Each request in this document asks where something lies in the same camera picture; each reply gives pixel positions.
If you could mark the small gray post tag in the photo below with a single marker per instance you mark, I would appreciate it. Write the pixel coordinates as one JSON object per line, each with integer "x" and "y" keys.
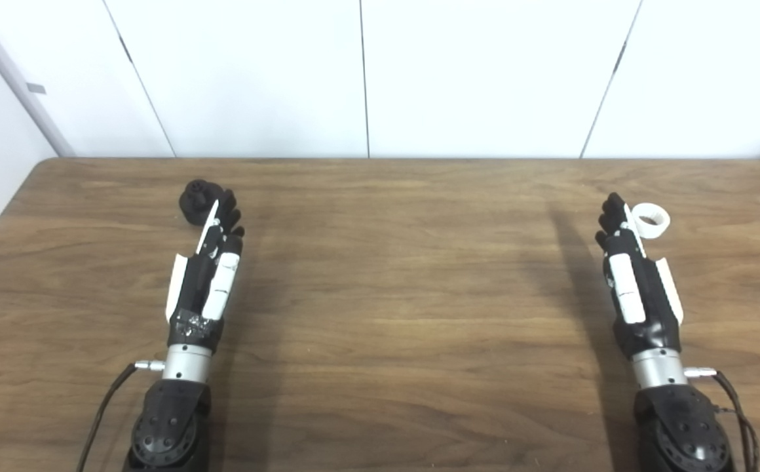
{"x": 36, "y": 88}

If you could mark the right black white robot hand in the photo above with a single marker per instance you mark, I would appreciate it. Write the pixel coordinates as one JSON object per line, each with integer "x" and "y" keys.
{"x": 648, "y": 308}

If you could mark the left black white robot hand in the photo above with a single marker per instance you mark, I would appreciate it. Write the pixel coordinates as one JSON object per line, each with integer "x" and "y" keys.
{"x": 191, "y": 288}

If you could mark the gray wall corner post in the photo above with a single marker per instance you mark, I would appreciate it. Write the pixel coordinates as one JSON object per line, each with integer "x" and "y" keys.
{"x": 19, "y": 82}

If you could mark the round black part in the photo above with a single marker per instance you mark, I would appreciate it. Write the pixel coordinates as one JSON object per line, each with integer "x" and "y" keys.
{"x": 193, "y": 200}

